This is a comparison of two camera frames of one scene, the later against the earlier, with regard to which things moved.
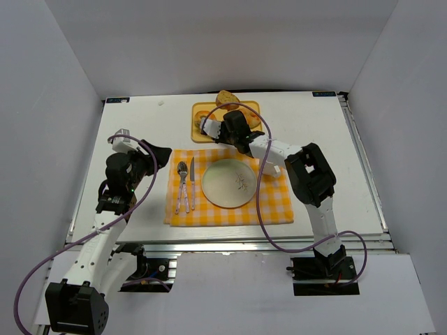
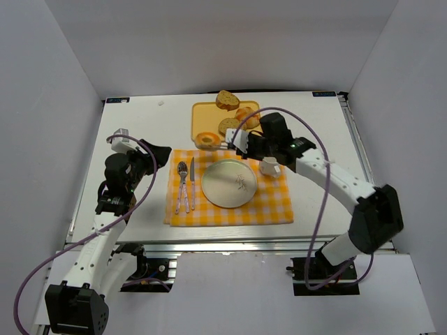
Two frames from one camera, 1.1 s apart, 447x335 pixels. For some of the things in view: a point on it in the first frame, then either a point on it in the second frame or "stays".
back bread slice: (224, 96) stays
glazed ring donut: (197, 118) -> (207, 139)
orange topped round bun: (252, 118) stays
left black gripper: (147, 159) stays
